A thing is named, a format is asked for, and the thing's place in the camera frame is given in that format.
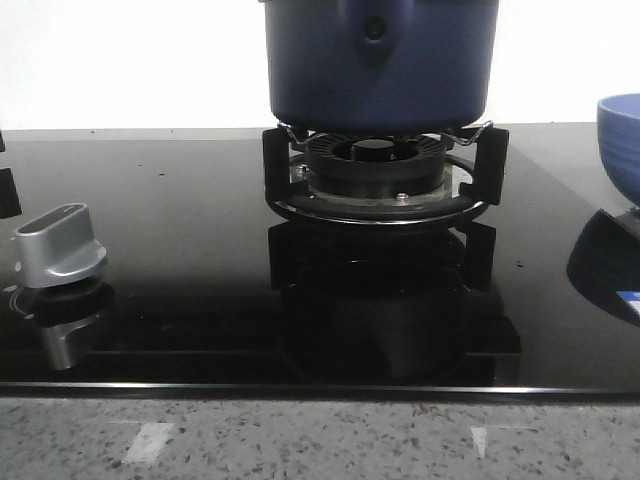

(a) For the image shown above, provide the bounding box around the light blue plastic bowl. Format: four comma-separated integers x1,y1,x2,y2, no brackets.
597,92,639,206

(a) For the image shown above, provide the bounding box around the black left burner grate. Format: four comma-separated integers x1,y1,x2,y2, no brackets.
0,128,22,220

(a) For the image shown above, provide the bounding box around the blue white cooktop sticker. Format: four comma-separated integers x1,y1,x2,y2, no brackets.
617,291,640,316

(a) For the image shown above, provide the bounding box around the black glass gas cooktop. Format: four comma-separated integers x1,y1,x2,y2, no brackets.
1,123,639,402

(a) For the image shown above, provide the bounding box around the black round gas burner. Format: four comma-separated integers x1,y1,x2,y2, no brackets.
289,134,452,209

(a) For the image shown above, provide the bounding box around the dark blue cooking pot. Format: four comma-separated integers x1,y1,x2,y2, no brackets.
263,0,499,134

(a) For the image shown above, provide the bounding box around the silver stove control knob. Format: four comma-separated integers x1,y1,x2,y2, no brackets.
14,203,107,289

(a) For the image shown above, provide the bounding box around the black pot support grate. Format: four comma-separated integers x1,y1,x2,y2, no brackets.
262,122,509,228

